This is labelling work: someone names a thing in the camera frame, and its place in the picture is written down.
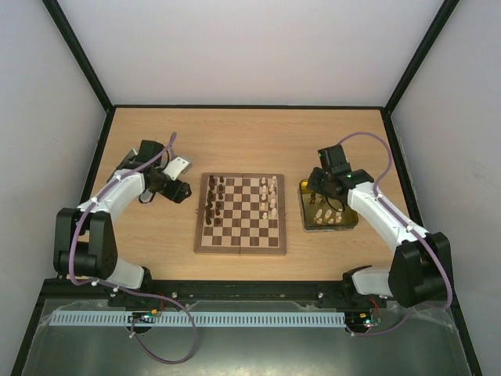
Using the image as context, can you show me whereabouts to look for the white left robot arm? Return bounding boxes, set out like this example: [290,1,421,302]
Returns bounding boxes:
[53,140,192,290]

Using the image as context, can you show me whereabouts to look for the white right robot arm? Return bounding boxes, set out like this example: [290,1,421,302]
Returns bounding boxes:
[307,145,453,308]

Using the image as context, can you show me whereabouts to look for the wooden chess board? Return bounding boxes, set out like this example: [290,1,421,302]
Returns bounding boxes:
[193,172,287,256]

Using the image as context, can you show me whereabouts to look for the gold metal tin tray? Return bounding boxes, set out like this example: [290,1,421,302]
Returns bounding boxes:
[298,179,359,232]

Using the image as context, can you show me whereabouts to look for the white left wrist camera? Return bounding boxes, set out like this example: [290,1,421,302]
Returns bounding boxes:
[162,156,192,181]

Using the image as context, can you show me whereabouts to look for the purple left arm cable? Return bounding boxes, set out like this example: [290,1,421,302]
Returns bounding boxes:
[68,132,198,363]

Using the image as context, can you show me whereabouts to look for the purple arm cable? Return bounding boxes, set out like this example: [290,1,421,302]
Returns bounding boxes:
[332,132,454,338]
[68,132,198,363]

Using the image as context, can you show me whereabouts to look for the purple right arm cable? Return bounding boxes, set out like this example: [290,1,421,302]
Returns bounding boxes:
[332,132,454,338]

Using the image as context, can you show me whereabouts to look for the slotted white cable duct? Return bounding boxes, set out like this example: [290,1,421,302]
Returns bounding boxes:
[49,311,345,328]

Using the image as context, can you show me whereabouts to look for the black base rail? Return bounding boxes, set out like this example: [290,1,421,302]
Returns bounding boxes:
[38,278,387,312]

